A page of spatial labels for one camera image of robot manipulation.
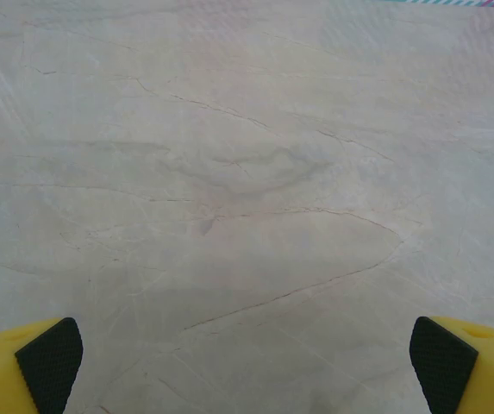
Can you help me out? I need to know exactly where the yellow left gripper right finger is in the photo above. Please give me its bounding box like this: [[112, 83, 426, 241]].
[[409, 316, 494, 414]]

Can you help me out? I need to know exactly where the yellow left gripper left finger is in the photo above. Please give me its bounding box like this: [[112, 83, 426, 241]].
[[0, 317, 84, 414]]

